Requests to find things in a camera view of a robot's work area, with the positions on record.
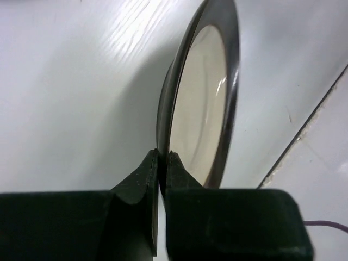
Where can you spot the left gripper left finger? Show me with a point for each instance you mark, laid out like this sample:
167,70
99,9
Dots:
116,224

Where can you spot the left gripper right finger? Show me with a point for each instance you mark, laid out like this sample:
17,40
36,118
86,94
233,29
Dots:
230,224

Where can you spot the dark rim beige plate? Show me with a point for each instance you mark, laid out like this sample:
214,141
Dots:
198,100

